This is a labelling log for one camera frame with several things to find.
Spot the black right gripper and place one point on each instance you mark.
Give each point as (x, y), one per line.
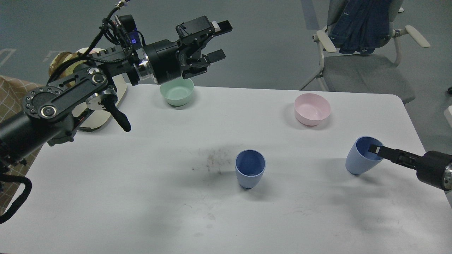
(433, 168)

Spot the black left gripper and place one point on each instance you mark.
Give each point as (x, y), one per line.
(183, 58)

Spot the blue cup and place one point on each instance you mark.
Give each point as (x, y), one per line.
(250, 166)
(359, 160)

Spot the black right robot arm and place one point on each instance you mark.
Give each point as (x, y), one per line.
(433, 168)

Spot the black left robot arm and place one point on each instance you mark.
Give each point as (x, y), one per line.
(84, 84)

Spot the green bowl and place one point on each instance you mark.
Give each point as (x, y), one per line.
(177, 92)

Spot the grey office chair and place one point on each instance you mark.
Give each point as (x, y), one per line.
(373, 73)

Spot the pink bowl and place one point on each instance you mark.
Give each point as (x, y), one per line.
(311, 109)

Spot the blue denim jacket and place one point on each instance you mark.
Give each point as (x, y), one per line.
(359, 26)

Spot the cream toaster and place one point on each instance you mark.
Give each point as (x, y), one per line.
(99, 116)

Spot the back toast slice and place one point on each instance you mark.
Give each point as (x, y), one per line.
(60, 59)

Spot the beige checked cloth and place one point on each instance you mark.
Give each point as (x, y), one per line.
(18, 148)

